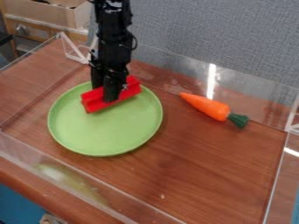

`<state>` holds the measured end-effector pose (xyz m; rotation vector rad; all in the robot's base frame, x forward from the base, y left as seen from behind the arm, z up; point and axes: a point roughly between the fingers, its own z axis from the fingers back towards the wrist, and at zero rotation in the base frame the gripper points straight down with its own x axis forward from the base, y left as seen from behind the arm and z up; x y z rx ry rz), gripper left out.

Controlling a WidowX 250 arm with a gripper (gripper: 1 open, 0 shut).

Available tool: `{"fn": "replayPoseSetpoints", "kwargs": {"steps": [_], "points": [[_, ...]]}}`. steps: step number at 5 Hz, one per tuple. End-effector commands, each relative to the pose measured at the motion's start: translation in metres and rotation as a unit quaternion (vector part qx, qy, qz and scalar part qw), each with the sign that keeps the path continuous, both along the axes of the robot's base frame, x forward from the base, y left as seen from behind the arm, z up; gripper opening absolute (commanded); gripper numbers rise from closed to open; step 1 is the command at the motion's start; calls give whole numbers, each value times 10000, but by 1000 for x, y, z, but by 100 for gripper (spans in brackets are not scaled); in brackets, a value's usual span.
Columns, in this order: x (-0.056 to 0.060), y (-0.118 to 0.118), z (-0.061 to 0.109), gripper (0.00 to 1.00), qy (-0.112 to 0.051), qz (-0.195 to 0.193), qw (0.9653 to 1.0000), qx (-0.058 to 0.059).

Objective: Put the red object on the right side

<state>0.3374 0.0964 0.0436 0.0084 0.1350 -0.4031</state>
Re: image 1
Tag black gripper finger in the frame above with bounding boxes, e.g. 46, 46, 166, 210
103, 72, 128, 103
90, 64, 104, 88

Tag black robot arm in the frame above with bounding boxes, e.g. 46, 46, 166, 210
88, 0, 136, 103

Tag clear acrylic tray walls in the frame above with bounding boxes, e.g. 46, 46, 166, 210
0, 38, 299, 224

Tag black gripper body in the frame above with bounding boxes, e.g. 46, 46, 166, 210
88, 34, 135, 74

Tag cardboard box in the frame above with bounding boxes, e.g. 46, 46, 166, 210
0, 0, 91, 29

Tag green round plate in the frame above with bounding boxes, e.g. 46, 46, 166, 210
47, 82, 164, 157

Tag red rectangular block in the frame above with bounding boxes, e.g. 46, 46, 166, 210
80, 75, 142, 113

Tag clear acrylic corner bracket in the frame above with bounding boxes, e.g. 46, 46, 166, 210
56, 32, 99, 65

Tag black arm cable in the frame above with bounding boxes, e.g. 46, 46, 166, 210
127, 30, 139, 51

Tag orange toy carrot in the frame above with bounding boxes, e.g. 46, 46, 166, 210
179, 93, 249, 128

